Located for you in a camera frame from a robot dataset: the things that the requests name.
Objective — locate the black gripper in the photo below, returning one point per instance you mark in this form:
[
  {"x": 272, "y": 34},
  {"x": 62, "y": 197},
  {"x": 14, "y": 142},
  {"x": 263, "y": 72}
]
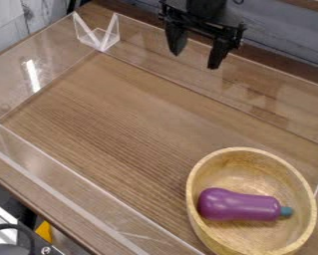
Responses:
[{"x": 207, "y": 17}]

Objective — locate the purple toy eggplant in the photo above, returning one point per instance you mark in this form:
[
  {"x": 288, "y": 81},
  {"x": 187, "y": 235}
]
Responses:
[{"x": 220, "y": 204}]

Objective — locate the light wooden bowl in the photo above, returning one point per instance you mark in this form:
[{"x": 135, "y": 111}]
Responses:
[{"x": 251, "y": 171}]

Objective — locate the yellow tag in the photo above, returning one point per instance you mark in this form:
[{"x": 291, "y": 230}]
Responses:
[{"x": 44, "y": 231}]

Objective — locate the clear acrylic corner bracket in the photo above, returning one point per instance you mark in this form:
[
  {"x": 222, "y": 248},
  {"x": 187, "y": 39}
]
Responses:
[{"x": 100, "y": 39}]

